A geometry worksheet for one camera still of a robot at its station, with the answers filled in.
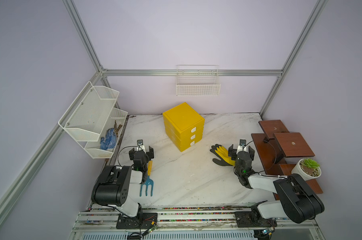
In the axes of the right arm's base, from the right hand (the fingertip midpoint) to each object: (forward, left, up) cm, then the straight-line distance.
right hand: (242, 148), depth 90 cm
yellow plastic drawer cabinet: (+9, +36, +13) cm, 39 cm away
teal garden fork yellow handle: (-15, +57, -9) cm, 60 cm away
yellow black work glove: (0, +10, -7) cm, 12 cm away
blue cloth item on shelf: (+3, +80, +6) cm, 80 cm away
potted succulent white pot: (-21, -21, +14) cm, 32 cm away
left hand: (+3, +63, -3) cm, 63 cm away
